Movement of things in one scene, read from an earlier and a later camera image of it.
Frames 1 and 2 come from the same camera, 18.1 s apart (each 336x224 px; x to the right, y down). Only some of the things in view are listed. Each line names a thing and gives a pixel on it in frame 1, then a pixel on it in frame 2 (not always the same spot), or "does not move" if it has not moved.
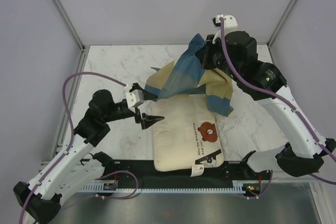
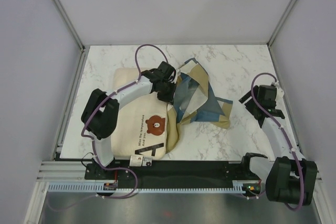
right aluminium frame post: (280, 23) does not move
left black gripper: (147, 120) → (169, 98)
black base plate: (145, 172) does not move
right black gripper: (204, 53) → (249, 107)
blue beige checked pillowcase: (187, 75) → (192, 103)
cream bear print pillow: (185, 131) → (143, 121)
